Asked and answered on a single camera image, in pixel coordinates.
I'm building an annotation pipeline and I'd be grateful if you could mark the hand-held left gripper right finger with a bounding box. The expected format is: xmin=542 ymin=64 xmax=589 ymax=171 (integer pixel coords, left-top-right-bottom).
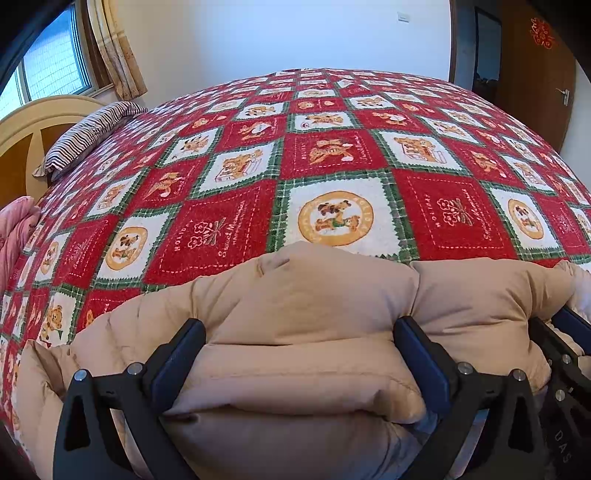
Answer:
xmin=392 ymin=316 xmax=548 ymax=480

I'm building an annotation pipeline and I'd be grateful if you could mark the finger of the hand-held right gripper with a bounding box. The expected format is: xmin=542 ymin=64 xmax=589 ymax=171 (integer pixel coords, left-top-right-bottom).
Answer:
xmin=551 ymin=305 xmax=591 ymax=356
xmin=529 ymin=316 xmax=591 ymax=416

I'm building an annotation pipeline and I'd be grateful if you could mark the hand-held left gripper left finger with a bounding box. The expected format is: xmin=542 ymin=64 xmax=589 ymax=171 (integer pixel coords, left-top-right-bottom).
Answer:
xmin=53 ymin=318 xmax=207 ymax=480

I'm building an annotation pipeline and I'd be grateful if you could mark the light quilted puffer jacket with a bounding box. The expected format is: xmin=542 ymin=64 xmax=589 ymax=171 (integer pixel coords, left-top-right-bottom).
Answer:
xmin=13 ymin=240 xmax=591 ymax=480

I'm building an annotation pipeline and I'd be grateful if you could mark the folded pink floral quilt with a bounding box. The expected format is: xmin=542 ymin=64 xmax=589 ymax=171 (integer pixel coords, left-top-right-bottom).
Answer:
xmin=0 ymin=196 xmax=42 ymax=291

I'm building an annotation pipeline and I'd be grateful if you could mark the brown wooden door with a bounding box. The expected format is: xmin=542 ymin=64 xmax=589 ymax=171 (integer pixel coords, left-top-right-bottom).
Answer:
xmin=494 ymin=0 xmax=578 ymax=153

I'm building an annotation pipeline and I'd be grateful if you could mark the red printed checked blanket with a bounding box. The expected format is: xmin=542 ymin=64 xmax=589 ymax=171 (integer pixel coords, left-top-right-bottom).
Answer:
xmin=0 ymin=68 xmax=591 ymax=444

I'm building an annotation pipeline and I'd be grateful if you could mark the striped pillow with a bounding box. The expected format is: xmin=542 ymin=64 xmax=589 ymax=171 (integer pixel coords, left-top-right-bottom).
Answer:
xmin=32 ymin=102 xmax=148 ymax=178

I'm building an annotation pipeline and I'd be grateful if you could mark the cream and wood headboard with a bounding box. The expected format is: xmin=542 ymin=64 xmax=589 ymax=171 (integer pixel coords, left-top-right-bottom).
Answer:
xmin=0 ymin=95 xmax=112 ymax=210

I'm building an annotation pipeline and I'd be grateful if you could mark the red paper door decoration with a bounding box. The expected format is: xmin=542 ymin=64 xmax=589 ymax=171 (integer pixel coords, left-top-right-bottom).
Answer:
xmin=527 ymin=16 xmax=557 ymax=48

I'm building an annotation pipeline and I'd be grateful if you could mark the narrow beige floral curtain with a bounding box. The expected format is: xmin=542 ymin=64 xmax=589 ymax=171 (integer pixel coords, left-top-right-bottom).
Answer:
xmin=88 ymin=0 xmax=148 ymax=100

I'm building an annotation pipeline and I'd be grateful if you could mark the window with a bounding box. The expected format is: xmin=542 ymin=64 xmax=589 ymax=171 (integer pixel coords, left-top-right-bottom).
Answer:
xmin=0 ymin=0 xmax=100 ymax=109

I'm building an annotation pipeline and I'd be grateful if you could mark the brown door frame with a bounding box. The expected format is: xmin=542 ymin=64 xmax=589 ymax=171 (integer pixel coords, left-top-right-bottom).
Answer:
xmin=448 ymin=0 xmax=504 ymax=93

